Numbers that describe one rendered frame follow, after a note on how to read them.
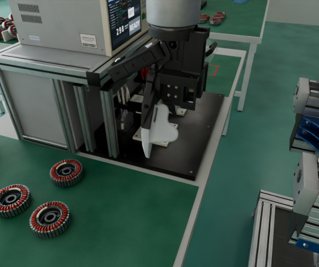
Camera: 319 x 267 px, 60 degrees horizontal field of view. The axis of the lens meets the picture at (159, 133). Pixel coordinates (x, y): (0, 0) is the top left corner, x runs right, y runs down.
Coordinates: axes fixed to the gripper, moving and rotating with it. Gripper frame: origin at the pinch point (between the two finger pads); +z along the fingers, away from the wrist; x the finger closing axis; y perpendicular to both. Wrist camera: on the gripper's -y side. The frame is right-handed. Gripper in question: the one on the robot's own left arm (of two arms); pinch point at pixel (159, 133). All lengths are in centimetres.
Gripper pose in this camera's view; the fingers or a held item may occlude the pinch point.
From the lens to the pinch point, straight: 51.9
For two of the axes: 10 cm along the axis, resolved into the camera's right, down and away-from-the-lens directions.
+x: 3.7, -5.5, 7.5
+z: 0.0, 8.1, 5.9
